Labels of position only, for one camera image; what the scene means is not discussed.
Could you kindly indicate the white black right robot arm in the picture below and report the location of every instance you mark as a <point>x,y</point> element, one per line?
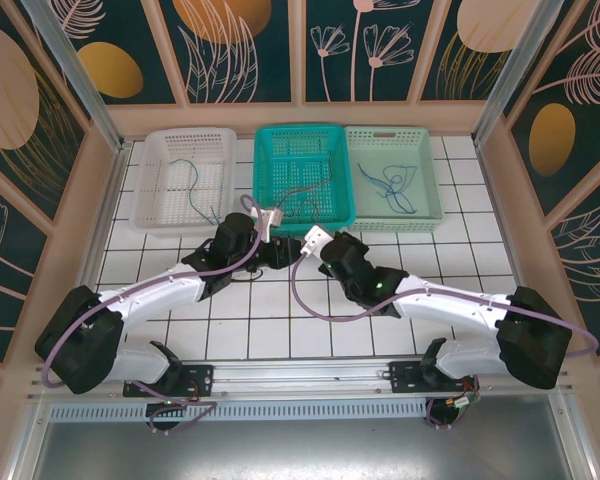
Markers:
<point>450,305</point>

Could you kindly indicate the white plastic basket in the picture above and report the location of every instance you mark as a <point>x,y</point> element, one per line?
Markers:
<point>180,231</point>

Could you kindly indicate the teal plastic basket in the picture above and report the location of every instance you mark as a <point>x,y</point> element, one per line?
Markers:
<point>265,175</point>

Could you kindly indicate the pale green plastic basket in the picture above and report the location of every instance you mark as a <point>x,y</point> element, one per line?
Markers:
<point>420,150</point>

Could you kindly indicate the yellow connector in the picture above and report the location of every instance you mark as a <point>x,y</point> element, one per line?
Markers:
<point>457,402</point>

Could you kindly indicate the grey metal shelf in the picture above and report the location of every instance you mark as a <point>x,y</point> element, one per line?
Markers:
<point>305,450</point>

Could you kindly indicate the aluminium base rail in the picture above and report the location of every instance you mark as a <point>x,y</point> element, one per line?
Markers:
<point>305,372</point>

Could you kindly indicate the aluminium side rail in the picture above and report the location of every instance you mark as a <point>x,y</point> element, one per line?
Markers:
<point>109,205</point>

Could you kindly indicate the aluminium corner post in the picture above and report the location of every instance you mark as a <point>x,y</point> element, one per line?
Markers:
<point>75,70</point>
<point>515,70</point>

